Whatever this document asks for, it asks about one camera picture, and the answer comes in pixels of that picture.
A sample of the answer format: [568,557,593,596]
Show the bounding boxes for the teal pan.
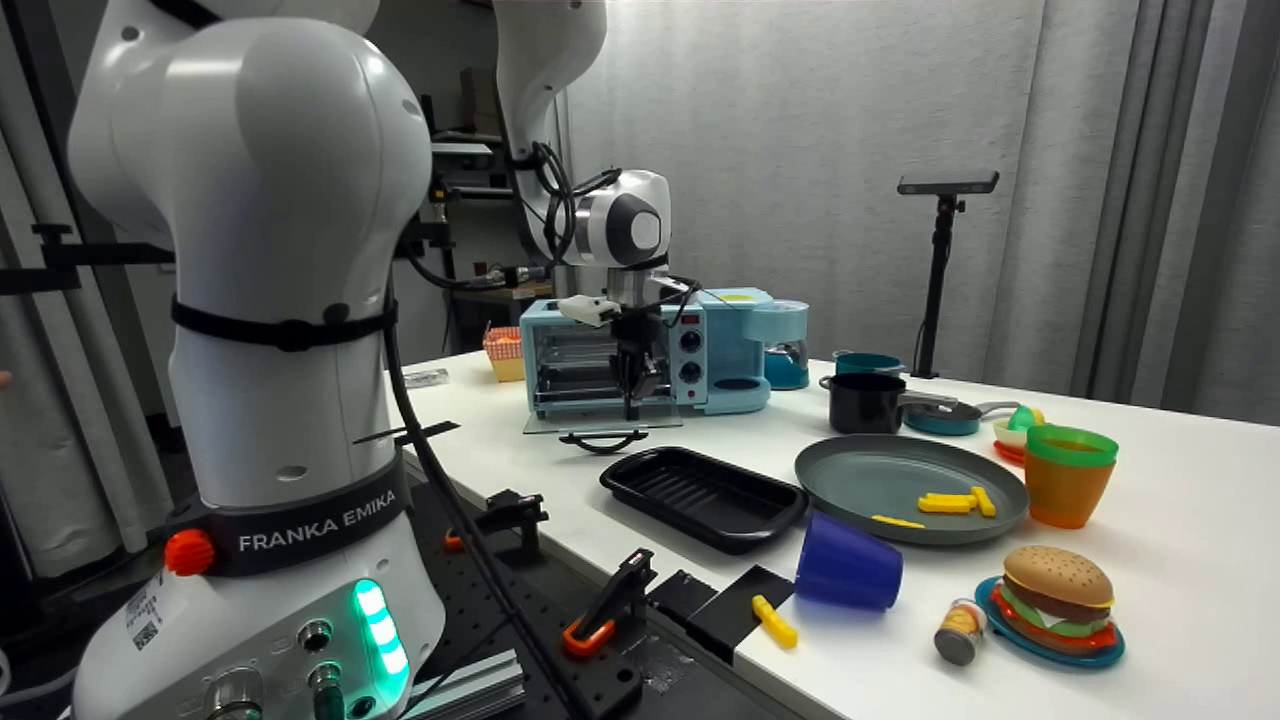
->
[902,396,1023,441]

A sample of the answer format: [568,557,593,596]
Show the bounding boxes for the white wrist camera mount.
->
[553,290,626,326]

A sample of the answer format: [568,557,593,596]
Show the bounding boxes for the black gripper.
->
[608,300,668,418]

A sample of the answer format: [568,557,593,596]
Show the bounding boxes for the black ribbed tray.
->
[595,443,813,557]

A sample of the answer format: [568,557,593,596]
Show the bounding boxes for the small teal plate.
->
[972,573,1130,671]

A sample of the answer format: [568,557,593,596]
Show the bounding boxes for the orange black clamp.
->
[446,488,553,565]
[557,545,661,662]

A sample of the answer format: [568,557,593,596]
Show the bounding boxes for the black breadboard base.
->
[391,472,838,720]

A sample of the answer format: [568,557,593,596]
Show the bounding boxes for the small toy can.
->
[932,596,991,671]

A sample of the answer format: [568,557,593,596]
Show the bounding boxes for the gray plate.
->
[793,432,1031,553]

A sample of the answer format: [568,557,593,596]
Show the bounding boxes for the dark metal shelf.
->
[396,91,572,351]

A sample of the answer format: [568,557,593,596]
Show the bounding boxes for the red green toy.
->
[991,404,1054,472]

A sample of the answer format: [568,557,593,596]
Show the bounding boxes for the aluminium rail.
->
[396,648,531,720]

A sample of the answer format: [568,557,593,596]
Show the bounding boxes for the black cable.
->
[380,296,595,720]

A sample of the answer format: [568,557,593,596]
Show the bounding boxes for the toy burger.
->
[991,538,1117,655]

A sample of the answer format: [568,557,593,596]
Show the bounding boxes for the black flat plate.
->
[653,565,801,659]

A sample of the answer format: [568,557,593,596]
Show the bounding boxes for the light blue toaster oven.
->
[518,290,711,427]

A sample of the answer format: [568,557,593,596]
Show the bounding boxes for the orange cup green rim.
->
[1021,418,1120,532]

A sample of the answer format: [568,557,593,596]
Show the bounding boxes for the black camera stand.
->
[894,168,1004,381]

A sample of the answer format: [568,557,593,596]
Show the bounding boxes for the teal pot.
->
[833,346,910,384]

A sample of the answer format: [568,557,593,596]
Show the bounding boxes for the wire oven rack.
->
[531,346,626,404]

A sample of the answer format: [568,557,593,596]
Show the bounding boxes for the glass oven door blue handle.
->
[519,404,694,458]

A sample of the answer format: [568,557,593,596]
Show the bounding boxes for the black pot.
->
[815,372,911,435]

